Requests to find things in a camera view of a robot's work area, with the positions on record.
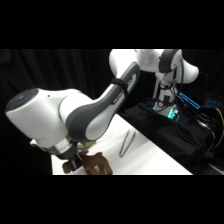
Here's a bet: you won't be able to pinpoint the brown toy deer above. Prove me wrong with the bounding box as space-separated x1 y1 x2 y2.
61 149 114 176

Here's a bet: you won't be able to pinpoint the yellow cable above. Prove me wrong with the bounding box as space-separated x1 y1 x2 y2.
213 107 224 150

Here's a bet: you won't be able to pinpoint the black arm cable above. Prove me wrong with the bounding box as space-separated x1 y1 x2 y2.
156 49 185 108

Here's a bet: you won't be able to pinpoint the blue-lit bar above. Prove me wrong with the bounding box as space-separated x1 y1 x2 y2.
176 90 202 111

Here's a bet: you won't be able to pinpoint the metal tongs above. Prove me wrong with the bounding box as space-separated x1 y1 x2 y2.
118 128 137 159

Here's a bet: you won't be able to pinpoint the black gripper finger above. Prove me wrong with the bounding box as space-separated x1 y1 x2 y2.
67 159 83 172

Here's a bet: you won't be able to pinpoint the black curtain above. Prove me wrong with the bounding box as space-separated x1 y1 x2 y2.
0 49 224 176

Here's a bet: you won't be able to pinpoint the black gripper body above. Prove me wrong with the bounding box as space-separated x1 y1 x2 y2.
55 148 83 167

